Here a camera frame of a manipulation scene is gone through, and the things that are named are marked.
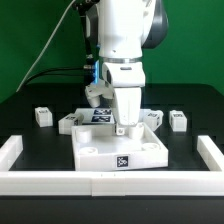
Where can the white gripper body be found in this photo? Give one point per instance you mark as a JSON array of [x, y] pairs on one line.
[[125, 82]]

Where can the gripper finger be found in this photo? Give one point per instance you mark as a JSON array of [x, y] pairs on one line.
[[120, 130]]

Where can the white square tabletop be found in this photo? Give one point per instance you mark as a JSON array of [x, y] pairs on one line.
[[98, 148]]

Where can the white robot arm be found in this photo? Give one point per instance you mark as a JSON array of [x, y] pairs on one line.
[[122, 29]]

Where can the white U-shaped fence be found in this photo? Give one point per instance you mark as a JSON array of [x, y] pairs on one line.
[[127, 183]]

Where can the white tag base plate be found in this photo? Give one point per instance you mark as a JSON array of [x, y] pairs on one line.
[[105, 115]]

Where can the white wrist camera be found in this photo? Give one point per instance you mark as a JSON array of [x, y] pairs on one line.
[[94, 91]]

